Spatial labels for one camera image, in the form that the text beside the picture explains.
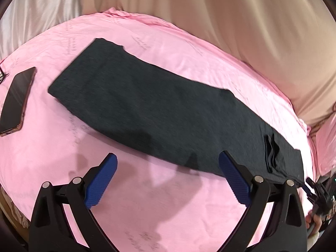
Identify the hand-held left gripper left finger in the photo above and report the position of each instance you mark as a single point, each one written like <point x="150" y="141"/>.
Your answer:
<point x="101" y="181"/>

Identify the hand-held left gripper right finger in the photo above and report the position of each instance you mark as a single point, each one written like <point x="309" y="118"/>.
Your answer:
<point x="236" y="181"/>

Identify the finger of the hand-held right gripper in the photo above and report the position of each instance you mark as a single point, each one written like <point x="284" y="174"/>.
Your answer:
<point x="309" y="185"/>

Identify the dark grey pants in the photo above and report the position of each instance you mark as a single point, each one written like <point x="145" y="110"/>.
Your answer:
<point x="157" y="105"/>

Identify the person's right hand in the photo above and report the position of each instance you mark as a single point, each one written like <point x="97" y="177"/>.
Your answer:
<point x="315" y="219"/>

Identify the pink bed sheet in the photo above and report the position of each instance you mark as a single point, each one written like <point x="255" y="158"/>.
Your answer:
<point x="170" y="204"/>

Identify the black smartphone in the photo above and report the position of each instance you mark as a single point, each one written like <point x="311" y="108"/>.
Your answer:
<point x="15" y="99"/>

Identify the beige curtain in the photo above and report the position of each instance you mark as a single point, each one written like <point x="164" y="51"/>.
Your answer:
<point x="236" y="18"/>

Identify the white satin cloth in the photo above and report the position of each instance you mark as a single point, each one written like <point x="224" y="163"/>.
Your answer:
<point x="34" y="10"/>

